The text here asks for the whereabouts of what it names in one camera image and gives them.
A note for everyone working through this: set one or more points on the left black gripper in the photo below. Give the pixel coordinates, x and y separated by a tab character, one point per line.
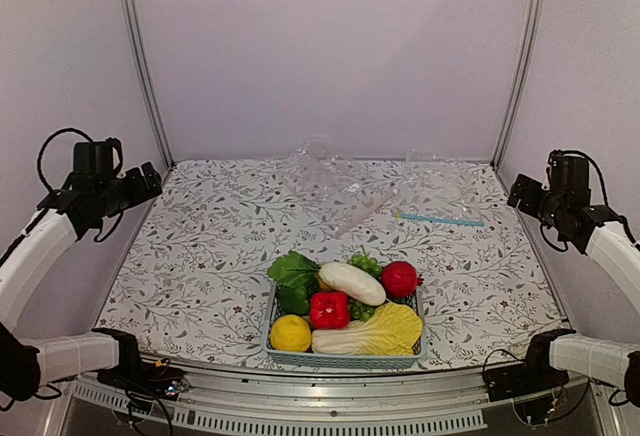
140	190

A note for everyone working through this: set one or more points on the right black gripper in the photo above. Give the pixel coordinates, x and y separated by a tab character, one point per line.
528	203

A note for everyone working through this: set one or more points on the blue zipper clear bag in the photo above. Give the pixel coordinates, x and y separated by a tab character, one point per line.
436	190

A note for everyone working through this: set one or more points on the white radish with leaves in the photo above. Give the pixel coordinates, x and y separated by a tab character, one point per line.
294	270

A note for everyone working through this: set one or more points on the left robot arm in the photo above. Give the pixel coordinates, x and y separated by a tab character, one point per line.
63	218

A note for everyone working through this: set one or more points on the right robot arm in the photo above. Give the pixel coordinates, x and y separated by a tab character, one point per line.
602	292

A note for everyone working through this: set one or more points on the pink zipper clear bag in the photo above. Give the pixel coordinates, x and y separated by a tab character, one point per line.
333	187

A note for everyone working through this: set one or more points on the green grapes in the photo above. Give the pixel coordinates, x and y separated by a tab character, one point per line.
364	261

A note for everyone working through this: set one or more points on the green bell pepper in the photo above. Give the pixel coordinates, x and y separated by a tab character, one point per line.
293	300

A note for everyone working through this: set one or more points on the napa cabbage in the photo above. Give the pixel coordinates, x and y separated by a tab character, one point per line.
393	330

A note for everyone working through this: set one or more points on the yellow lemon back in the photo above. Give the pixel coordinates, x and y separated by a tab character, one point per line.
322	285

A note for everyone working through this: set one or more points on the yellow lemon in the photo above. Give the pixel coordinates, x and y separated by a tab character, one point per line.
322	285
290	333

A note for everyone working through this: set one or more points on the yellow lemon front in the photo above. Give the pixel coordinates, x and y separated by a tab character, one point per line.
290	333

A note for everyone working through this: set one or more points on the light blue plastic basket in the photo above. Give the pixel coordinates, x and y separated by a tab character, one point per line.
311	359

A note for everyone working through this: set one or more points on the red bell pepper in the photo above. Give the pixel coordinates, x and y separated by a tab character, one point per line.
329	310

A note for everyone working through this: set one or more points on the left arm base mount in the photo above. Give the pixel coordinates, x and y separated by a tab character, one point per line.
158	379

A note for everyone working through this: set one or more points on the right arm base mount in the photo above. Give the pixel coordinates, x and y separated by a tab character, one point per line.
535	394

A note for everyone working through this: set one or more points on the left aluminium frame post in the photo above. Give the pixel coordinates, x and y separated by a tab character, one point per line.
134	32

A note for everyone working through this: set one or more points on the aluminium frame post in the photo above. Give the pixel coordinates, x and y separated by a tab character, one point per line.
525	55
134	32

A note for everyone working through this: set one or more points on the front aluminium rail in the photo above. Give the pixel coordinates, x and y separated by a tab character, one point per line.
224	400

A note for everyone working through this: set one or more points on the right aluminium frame post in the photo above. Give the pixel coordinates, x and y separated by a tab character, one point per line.
525	55

